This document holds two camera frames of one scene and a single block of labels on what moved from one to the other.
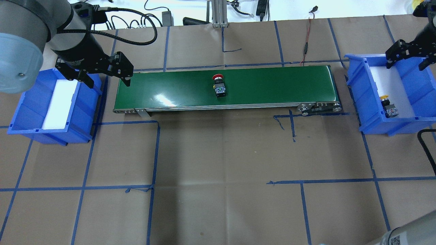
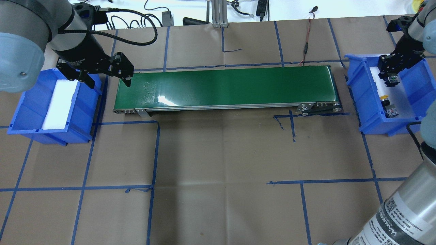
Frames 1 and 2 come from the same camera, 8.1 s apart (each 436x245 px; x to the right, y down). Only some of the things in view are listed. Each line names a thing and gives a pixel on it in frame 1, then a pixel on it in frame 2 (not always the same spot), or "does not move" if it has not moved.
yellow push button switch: x=390 y=110 does not move
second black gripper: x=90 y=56 does not move
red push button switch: x=219 y=85 -> x=392 y=81
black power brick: x=261 y=9 does not move
